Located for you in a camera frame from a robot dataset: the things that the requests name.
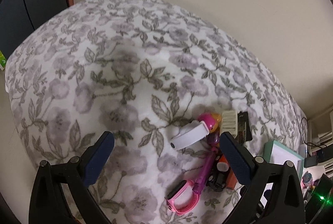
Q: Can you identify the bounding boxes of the cream ribbed comb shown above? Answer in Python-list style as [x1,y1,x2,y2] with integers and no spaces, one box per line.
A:
[221,110,239,137]

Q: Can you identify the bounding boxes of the purple lighter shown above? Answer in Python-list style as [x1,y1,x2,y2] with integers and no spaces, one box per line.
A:
[193,147,217,194]

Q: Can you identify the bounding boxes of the white shelf unit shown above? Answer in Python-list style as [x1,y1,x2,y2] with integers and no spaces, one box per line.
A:
[307,107,333,146]

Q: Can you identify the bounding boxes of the colourful round sticker item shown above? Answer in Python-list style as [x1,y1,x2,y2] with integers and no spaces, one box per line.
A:
[302,172,315,187]

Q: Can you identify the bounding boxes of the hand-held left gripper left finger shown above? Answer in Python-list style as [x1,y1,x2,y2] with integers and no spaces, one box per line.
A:
[29,131,115,224]

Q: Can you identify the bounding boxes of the teal shallow box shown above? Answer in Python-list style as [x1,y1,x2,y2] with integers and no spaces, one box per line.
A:
[261,139,305,211]

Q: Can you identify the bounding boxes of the black device with green light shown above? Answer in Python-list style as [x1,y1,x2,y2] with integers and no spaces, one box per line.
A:
[304,173,333,224]

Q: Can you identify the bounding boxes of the orange toy car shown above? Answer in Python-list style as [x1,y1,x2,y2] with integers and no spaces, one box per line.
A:
[207,151,238,192]

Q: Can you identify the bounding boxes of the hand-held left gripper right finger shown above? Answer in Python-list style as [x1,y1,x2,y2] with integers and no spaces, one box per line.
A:
[219,132,305,224]

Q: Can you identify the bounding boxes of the dark blue panel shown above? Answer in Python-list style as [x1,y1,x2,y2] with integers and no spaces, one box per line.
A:
[0,0,71,58]

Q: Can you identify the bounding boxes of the thin black cord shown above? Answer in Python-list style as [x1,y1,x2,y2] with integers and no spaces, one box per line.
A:
[18,0,35,30]

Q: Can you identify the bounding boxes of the pink dog toy figure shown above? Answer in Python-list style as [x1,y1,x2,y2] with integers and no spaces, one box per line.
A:
[198,113,223,148]

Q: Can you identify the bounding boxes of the black cable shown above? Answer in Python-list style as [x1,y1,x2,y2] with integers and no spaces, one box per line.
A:
[301,117,328,148]

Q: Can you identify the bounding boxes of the floral printed blanket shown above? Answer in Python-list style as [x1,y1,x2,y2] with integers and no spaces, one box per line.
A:
[5,0,307,224]

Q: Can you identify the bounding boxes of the black and gold box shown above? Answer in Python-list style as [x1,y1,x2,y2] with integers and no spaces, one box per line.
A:
[235,111,253,146]

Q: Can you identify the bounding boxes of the pink smartwatch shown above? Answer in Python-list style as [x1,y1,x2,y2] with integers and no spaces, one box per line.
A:
[166,180,201,215]

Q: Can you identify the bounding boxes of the white charger plug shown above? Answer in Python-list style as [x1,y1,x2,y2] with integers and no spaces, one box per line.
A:
[170,121,210,150]

